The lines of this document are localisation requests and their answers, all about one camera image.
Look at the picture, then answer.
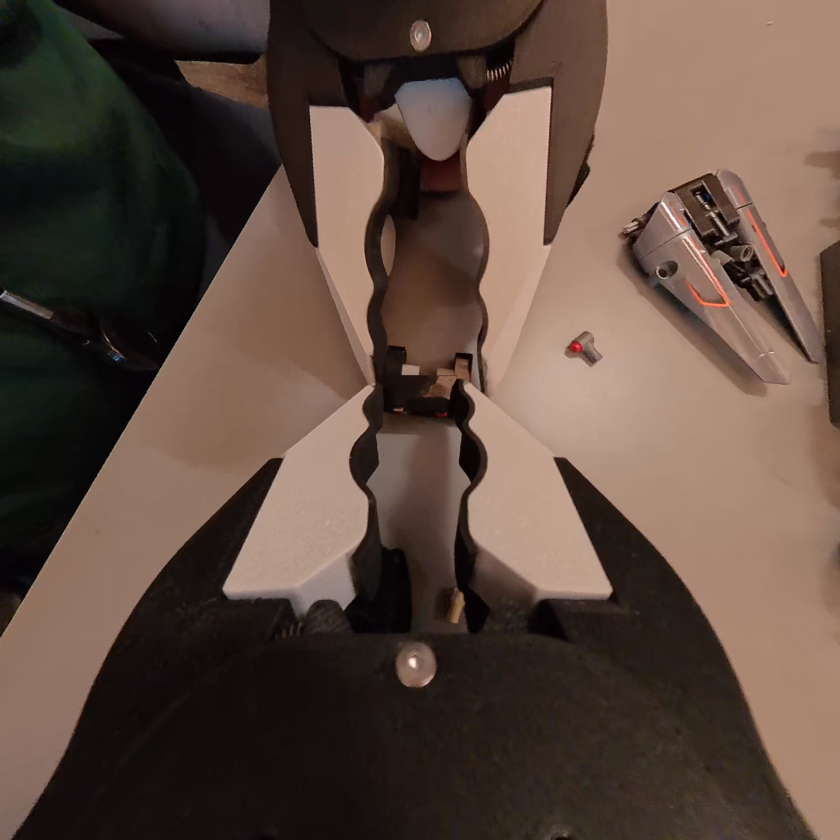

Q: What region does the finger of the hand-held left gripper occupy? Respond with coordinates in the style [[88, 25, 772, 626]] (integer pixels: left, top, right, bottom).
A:
[[307, 98, 398, 385], [459, 85, 553, 395]]

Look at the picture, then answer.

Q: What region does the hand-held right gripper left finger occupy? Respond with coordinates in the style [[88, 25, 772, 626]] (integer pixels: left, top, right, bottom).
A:
[[222, 384, 385, 603]]

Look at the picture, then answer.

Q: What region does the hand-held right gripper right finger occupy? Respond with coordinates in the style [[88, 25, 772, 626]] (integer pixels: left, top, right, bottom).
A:
[[451, 381, 616, 613]]

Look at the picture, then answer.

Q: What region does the small black lego assembly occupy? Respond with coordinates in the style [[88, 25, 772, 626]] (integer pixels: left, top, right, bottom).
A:
[[381, 344, 475, 421]]

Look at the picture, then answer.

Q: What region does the grey pointed lego wing assembly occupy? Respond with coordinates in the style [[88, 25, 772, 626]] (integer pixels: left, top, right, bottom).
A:
[[620, 169, 824, 385]]

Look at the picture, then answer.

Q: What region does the person's green shirt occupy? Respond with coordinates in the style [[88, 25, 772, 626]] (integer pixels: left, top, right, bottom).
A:
[[0, 0, 217, 592]]

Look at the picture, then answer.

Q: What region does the black lanyard strap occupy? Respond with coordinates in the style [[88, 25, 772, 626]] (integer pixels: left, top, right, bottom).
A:
[[0, 289, 158, 368]]

